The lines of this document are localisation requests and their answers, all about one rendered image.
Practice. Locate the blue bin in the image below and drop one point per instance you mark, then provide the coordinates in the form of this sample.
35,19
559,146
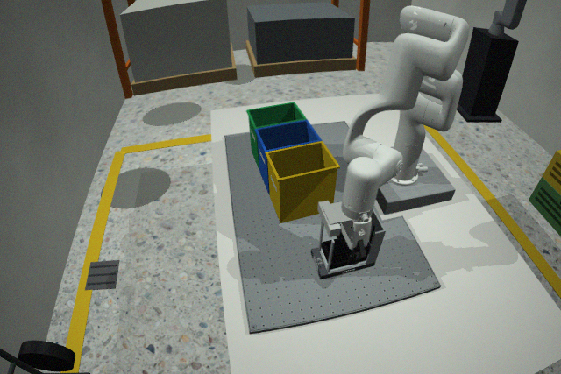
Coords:
274,137

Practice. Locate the green bin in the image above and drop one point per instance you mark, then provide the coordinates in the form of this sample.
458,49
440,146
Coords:
276,114

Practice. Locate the yellow open bin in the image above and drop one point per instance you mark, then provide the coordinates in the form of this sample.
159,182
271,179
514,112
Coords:
305,175

